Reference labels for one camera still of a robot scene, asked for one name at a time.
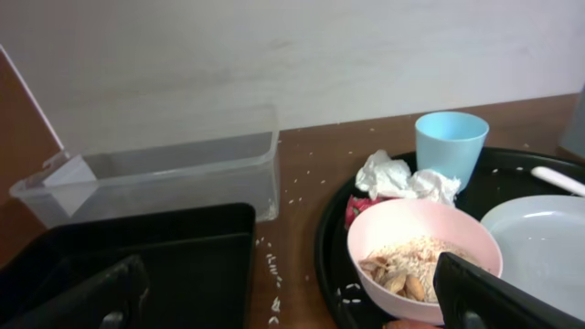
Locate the clear plastic waste bin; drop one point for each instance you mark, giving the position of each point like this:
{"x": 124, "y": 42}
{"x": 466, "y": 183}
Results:
{"x": 227, "y": 158}

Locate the grey plastic plate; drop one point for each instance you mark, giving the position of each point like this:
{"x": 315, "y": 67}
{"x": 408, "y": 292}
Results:
{"x": 541, "y": 239}

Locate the round black serving tray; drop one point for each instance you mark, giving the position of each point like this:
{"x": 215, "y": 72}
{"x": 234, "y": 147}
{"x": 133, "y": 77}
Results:
{"x": 499, "y": 176}

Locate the red snack wrapper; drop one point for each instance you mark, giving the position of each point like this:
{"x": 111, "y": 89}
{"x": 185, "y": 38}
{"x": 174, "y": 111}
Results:
{"x": 356, "y": 205}

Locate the pink bowl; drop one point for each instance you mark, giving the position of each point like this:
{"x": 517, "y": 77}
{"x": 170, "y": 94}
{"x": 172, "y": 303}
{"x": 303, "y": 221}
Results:
{"x": 400, "y": 220}

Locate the rice and nut leftovers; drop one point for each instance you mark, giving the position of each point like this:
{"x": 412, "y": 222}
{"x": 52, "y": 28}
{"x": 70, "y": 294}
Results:
{"x": 407, "y": 269}

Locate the light blue plastic cup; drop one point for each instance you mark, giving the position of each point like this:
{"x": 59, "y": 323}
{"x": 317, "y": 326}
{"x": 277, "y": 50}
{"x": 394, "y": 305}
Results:
{"x": 450, "y": 142}

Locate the white tissue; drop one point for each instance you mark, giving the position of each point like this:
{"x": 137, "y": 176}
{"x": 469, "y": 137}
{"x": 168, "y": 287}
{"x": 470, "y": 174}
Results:
{"x": 384, "y": 177}

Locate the white plastic fork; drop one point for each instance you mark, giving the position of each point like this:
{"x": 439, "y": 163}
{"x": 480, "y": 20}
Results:
{"x": 558, "y": 179}

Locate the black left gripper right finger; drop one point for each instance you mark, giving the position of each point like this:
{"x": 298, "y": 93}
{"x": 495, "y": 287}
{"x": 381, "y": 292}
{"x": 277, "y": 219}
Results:
{"x": 471, "y": 298}

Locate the orange carrot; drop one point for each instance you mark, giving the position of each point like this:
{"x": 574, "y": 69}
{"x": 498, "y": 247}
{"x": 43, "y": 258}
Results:
{"x": 407, "y": 324}

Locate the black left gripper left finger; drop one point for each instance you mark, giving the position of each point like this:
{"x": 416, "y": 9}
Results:
{"x": 112, "y": 298}

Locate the black rectangular food tray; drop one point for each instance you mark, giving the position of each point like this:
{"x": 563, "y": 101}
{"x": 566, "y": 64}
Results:
{"x": 198, "y": 262}

